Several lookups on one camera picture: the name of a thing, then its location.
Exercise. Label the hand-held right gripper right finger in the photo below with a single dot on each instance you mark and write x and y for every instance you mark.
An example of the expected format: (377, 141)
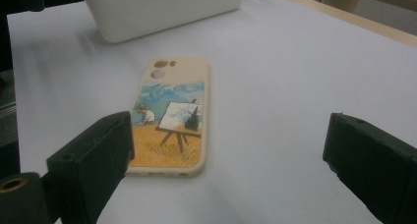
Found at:
(377, 165)

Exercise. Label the beige painted phone case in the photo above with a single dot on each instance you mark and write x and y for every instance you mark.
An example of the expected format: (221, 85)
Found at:
(177, 86)

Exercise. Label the dark grey equipment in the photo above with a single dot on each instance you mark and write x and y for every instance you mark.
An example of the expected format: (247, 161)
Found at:
(8, 119)

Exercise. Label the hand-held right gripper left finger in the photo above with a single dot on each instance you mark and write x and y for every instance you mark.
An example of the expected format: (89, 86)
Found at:
(91, 158)

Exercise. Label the white plastic box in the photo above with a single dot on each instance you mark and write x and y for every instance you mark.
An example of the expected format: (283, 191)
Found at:
(164, 11)

